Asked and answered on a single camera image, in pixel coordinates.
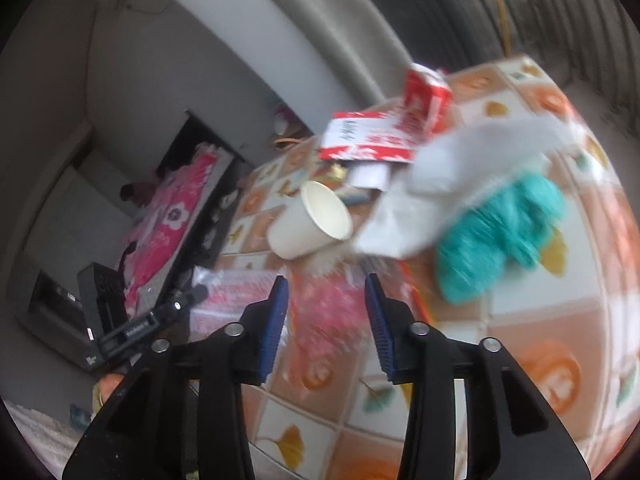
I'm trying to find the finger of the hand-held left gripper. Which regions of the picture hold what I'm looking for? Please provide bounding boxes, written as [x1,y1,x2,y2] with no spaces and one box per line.
[167,283,209,312]

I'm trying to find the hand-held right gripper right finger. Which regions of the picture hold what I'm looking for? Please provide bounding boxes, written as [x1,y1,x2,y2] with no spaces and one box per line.
[364,272,592,480]

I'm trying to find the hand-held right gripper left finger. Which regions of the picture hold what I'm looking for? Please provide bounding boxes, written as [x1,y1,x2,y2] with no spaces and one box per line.
[61,275,290,480]

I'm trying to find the white plastic bag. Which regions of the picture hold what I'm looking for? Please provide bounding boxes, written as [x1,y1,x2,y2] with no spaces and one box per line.
[354,119,568,261]

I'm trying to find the teal plastic bag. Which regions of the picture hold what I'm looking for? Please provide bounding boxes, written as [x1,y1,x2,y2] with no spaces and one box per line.
[434,169,567,306]

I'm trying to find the clear wrapper with red print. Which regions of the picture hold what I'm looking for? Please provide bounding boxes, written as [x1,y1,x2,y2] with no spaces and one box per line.
[189,266,281,333]

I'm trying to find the orange packet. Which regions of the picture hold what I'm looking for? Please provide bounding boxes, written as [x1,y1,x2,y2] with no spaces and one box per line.
[400,259,437,328]

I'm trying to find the pink snack packet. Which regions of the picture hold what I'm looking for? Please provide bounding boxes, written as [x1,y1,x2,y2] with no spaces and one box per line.
[289,267,373,378]

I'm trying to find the grey cabinet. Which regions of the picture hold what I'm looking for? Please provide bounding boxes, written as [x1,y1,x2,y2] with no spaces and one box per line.
[14,266,96,368]

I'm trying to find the pink floral blanket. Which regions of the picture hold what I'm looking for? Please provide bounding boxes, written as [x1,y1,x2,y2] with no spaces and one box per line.
[116,142,236,312]

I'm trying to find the white paper cup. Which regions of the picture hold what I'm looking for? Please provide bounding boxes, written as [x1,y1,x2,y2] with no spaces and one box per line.
[266,180,354,261]

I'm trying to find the dark cloth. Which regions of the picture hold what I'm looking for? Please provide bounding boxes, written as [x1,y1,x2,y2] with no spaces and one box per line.
[119,181,157,207]

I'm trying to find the white paper slip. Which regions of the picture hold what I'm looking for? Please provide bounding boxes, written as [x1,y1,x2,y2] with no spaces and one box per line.
[347,164,392,192]

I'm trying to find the patterned tablecloth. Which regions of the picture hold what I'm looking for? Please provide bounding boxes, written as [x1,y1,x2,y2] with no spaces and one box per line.
[215,54,637,480]

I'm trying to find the woven basket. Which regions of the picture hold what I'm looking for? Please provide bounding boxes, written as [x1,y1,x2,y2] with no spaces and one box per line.
[271,130,312,152]

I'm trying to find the red and white paper package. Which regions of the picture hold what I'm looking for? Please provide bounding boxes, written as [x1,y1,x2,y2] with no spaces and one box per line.
[318,110,418,167]

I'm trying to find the red drink carton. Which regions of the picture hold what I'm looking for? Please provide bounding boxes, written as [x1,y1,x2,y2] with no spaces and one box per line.
[402,62,454,137]

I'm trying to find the yellow pole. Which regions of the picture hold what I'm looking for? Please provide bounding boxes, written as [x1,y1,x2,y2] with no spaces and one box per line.
[491,0,512,57]

